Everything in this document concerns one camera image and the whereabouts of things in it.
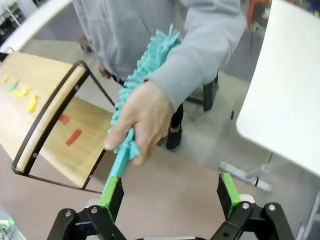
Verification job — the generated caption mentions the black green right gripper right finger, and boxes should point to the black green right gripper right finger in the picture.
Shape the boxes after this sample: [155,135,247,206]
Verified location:
[211,172,296,240]

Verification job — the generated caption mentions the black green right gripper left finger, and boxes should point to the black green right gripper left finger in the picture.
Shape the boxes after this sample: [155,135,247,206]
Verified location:
[47,175,127,240]

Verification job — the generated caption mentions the teal microfibre duster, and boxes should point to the teal microfibre duster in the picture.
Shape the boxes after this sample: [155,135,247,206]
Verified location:
[102,23,182,193]

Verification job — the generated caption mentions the person's left forearm grey sleeve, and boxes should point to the person's left forearm grey sleeve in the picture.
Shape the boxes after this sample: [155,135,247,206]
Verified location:
[144,22,247,112]

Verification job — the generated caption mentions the person's left hand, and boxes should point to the person's left hand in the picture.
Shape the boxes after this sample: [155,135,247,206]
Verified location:
[103,81,175,166]

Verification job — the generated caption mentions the person's right hand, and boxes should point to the person's right hand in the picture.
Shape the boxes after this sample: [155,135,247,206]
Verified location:
[98,63,111,79]

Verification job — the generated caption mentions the grey table foot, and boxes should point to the grey table foot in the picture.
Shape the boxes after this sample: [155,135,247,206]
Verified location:
[219,161,251,180]

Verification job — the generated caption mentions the long red scrap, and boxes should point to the long red scrap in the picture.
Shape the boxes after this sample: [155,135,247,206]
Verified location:
[65,128,83,146]

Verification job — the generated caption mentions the black shoe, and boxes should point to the black shoe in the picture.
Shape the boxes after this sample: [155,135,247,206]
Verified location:
[165,124,183,151]

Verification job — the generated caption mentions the person's leg black trousers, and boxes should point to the person's leg black trousers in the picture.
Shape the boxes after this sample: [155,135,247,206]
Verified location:
[169,103,185,130]

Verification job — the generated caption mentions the black stool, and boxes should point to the black stool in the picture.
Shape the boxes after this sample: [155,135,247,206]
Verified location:
[184,71,220,112]

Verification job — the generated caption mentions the long yellow scrap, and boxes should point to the long yellow scrap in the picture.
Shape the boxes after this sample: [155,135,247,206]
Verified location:
[26,94,40,113]

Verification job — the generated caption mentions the white rectangular table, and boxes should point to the white rectangular table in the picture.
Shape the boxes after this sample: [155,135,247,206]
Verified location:
[236,0,320,177]

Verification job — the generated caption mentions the curved yellow scrap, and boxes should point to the curved yellow scrap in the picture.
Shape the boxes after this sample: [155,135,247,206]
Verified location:
[12,86,31,98]

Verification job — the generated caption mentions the person's torso grey hoodie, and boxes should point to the person's torso grey hoodie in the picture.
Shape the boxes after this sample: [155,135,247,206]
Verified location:
[72,0,247,85]

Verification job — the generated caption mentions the orange chair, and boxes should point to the orange chair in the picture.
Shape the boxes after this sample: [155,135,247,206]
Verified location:
[246,0,272,31]

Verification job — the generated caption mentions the white round table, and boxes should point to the white round table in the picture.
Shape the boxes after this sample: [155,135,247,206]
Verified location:
[0,0,73,53]

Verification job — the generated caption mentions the metal storage rack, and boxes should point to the metal storage rack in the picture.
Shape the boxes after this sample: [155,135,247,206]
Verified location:
[0,0,28,38]

